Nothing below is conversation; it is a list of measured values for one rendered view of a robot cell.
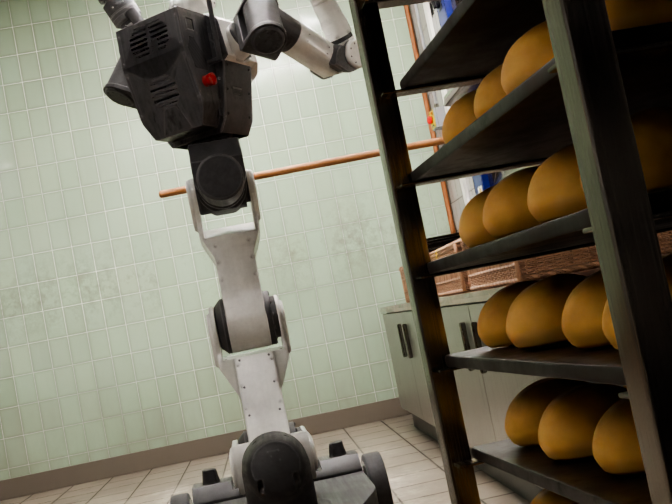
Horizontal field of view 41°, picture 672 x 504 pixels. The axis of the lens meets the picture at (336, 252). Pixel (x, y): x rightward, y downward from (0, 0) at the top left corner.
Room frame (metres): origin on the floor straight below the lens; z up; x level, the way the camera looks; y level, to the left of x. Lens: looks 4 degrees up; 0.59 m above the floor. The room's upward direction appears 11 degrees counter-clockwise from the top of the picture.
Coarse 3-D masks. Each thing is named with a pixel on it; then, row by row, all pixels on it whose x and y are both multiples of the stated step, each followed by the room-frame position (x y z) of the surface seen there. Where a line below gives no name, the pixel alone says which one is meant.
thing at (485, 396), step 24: (384, 312) 4.17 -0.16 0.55; (408, 312) 3.53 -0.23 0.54; (456, 312) 2.66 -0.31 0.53; (408, 336) 3.62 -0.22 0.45; (456, 336) 2.73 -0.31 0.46; (408, 360) 3.78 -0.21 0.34; (408, 384) 3.91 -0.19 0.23; (456, 384) 2.88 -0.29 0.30; (480, 384) 2.55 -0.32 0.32; (504, 384) 2.28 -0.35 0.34; (528, 384) 2.07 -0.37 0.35; (408, 408) 4.06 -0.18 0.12; (480, 408) 2.61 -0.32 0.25; (504, 408) 2.33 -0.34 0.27; (432, 432) 3.82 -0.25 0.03; (480, 432) 2.68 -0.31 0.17; (504, 432) 2.38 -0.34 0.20; (504, 480) 2.69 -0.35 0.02
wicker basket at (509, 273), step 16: (544, 256) 2.12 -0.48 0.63; (560, 256) 2.12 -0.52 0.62; (576, 256) 2.68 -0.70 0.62; (592, 256) 2.13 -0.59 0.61; (480, 272) 2.49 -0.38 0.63; (496, 272) 2.31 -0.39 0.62; (512, 272) 2.17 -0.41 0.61; (528, 272) 2.12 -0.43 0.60; (544, 272) 2.12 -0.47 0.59; (560, 272) 2.12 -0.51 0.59; (480, 288) 2.52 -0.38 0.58
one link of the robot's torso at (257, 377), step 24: (216, 336) 2.30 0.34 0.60; (288, 336) 2.35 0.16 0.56; (216, 360) 2.33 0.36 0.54; (240, 360) 2.31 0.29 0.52; (264, 360) 2.32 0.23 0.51; (288, 360) 2.33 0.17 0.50; (240, 384) 2.29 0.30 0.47; (264, 384) 2.29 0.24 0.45; (264, 408) 2.26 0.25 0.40; (264, 432) 2.22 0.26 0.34; (288, 432) 2.22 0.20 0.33
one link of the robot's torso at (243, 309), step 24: (192, 192) 2.28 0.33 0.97; (192, 216) 2.32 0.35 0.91; (216, 240) 2.32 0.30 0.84; (240, 240) 2.33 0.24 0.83; (216, 264) 2.31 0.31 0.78; (240, 264) 2.32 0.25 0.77; (240, 288) 2.31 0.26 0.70; (216, 312) 2.30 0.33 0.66; (240, 312) 2.29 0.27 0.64; (264, 312) 2.29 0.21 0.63; (240, 336) 2.29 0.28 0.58; (264, 336) 2.31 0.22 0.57
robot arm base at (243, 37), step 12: (276, 0) 2.24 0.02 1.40; (240, 12) 2.25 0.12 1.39; (240, 24) 2.23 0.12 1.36; (264, 24) 2.14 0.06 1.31; (276, 24) 2.15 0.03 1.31; (240, 36) 2.21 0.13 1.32; (252, 36) 2.16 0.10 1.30; (264, 36) 2.16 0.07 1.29; (276, 36) 2.17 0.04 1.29; (240, 48) 2.20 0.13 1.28; (252, 48) 2.19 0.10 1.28; (264, 48) 2.19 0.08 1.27; (276, 48) 2.20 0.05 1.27
